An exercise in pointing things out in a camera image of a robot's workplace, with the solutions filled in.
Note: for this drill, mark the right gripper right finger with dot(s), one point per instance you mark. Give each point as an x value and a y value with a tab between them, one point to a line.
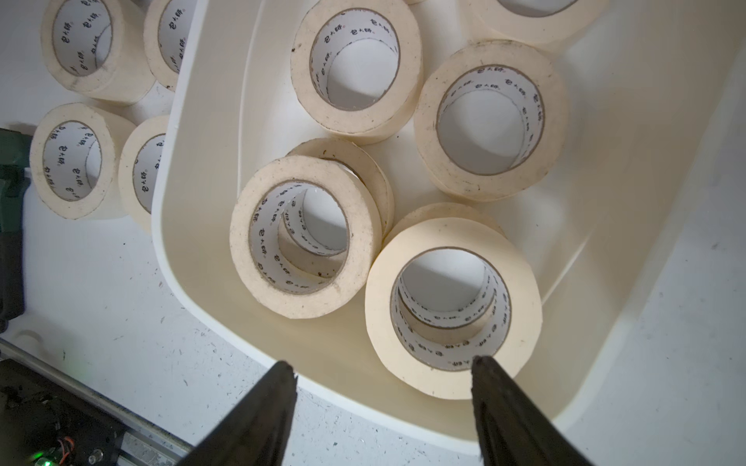
511	429

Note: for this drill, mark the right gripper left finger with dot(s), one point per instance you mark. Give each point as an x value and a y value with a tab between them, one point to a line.
256	431

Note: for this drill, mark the masking tape roll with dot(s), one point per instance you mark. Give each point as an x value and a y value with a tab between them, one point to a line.
445	291
139	168
357	67
491	121
363	165
75	159
274	198
96	48
440	211
491	20
166	29

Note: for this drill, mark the white plastic storage tray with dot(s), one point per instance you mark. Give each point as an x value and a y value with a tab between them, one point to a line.
643	82

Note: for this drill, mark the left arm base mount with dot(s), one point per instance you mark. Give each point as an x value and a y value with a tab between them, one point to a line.
45	424

